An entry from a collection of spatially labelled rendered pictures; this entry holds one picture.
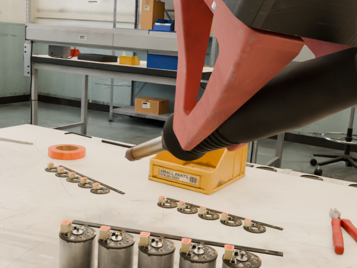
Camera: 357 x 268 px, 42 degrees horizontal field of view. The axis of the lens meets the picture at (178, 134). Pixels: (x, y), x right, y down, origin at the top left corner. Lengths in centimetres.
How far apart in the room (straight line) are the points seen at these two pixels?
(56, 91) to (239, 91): 616
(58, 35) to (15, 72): 297
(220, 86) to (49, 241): 34
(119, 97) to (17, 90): 142
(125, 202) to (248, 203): 15
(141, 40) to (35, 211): 250
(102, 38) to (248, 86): 301
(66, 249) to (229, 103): 19
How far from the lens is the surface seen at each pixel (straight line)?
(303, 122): 16
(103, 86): 582
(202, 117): 18
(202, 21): 19
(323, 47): 18
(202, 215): 54
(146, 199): 58
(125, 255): 32
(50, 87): 637
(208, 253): 31
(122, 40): 306
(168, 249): 31
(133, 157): 27
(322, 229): 55
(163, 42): 290
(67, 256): 33
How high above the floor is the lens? 95
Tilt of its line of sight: 12 degrees down
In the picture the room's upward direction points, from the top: 4 degrees clockwise
